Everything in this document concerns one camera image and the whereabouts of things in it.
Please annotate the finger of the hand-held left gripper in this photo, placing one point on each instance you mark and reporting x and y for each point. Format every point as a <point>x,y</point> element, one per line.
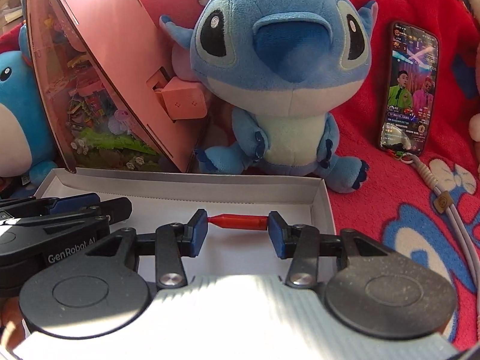
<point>75,200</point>
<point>116,210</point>

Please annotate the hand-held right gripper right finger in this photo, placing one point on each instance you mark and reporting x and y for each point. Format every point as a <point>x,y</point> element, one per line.
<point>276,238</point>

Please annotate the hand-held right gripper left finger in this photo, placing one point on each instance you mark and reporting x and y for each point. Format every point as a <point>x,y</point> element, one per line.
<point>200,232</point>

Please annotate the red plastic cone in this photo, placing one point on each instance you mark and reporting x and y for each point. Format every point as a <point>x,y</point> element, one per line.
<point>240,221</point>

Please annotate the white cardboard box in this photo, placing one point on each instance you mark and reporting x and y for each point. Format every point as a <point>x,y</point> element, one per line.
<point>243,202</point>

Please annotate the round blue mouse plush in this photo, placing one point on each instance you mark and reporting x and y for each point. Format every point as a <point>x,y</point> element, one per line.
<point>18,112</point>

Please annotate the blue alien plush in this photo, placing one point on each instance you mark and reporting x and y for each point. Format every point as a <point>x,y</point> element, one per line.
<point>285,120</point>

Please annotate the pink triangular display case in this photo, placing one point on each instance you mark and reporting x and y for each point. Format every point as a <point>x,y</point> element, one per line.
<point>112,26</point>

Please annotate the photo card pack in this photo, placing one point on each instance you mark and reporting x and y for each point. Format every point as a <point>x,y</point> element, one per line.
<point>408,93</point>

